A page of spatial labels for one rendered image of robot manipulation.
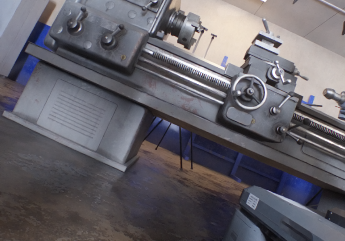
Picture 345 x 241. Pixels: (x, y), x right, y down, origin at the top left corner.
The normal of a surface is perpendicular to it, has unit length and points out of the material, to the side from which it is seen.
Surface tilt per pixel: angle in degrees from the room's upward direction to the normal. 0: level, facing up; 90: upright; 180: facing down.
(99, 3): 90
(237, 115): 90
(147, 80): 90
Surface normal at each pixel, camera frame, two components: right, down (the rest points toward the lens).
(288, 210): -0.36, -0.93
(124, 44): 0.06, -0.11
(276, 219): -0.90, -0.41
